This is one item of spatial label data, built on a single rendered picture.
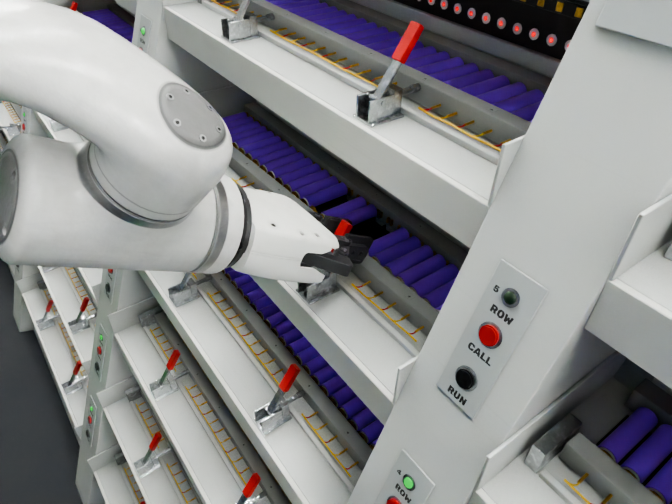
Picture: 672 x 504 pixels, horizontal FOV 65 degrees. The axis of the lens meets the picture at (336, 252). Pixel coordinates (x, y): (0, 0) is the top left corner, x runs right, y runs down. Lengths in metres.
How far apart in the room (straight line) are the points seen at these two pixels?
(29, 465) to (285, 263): 1.24
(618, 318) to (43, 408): 1.56
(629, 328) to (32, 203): 0.37
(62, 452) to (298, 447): 1.03
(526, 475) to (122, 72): 0.41
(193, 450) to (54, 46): 0.70
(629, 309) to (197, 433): 0.72
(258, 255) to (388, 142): 0.15
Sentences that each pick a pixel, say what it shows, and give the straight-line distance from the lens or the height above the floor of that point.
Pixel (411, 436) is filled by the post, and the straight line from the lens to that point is 0.49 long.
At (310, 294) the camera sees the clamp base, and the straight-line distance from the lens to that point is 0.56.
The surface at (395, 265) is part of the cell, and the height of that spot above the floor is 1.01.
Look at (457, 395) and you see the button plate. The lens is 0.44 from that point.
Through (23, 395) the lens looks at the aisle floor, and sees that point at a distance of 1.77.
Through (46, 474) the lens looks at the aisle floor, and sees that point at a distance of 1.59.
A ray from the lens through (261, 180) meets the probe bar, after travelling 0.72.
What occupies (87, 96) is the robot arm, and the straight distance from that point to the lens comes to 0.32.
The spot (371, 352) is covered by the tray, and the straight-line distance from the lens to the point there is 0.53.
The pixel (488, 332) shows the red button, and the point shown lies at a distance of 0.41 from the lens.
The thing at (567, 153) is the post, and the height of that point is 1.21.
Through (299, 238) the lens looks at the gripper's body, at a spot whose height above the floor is 1.06.
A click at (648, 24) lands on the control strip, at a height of 1.29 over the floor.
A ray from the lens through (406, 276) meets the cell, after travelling 0.58.
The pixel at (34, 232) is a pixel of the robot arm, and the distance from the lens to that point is 0.36.
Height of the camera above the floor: 1.26
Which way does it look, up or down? 26 degrees down
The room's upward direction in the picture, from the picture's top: 20 degrees clockwise
